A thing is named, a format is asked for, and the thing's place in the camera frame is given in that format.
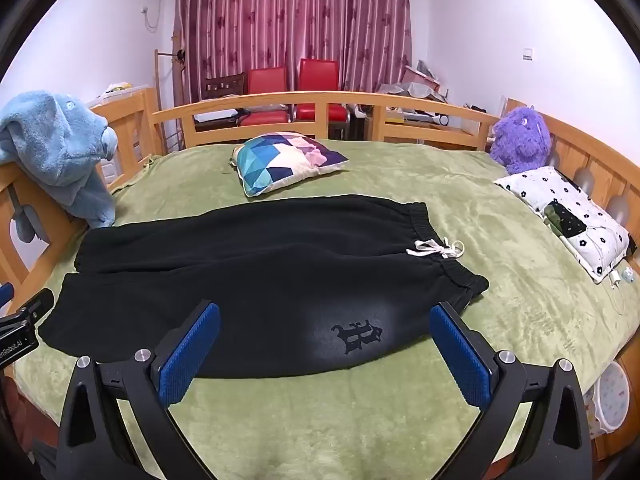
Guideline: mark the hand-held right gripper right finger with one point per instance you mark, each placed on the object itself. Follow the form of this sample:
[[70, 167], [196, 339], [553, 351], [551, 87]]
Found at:
[[457, 355]]

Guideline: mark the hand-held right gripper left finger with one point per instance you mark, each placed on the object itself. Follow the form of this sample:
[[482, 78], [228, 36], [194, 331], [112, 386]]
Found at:
[[192, 350]]

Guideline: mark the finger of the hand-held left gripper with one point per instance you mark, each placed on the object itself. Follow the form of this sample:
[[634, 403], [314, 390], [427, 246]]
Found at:
[[5, 295], [35, 306]]

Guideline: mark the black pants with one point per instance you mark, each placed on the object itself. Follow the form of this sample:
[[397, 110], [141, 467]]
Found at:
[[240, 270]]

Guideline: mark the green fleece blanket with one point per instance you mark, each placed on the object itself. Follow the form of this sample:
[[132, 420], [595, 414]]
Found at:
[[525, 270]]

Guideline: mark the light blue plush towel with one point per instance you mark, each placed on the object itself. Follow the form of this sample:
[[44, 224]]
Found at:
[[50, 145]]

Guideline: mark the white round bin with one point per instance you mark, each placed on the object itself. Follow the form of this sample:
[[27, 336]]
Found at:
[[612, 395]]

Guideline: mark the dark green cloth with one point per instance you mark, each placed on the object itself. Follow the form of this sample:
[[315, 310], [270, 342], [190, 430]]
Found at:
[[565, 217]]

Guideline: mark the white floral pillow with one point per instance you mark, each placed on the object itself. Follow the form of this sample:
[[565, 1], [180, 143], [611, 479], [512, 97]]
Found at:
[[540, 187]]

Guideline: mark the geometric print pillow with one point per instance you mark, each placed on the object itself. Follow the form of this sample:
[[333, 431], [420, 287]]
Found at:
[[285, 160]]

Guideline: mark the purple plush toy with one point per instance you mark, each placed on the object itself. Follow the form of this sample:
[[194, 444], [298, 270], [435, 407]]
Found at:
[[520, 140]]

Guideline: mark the clear storage box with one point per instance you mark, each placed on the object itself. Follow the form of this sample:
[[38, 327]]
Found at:
[[120, 92]]

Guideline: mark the dark wooden chair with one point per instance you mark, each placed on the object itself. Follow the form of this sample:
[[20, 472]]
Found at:
[[225, 82]]

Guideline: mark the cluttered desk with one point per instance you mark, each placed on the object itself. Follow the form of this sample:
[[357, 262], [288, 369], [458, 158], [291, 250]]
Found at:
[[415, 85]]

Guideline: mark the red chair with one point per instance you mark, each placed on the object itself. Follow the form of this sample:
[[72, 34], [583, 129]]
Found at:
[[265, 80], [317, 75]]

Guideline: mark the wooden coat stand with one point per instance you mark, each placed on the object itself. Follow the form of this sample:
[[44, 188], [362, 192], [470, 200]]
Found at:
[[177, 60]]

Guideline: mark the dark red patterned curtain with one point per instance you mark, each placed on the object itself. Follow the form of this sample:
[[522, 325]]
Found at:
[[290, 10]]

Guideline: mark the wooden bed frame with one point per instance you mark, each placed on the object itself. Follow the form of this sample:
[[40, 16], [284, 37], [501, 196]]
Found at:
[[310, 100]]

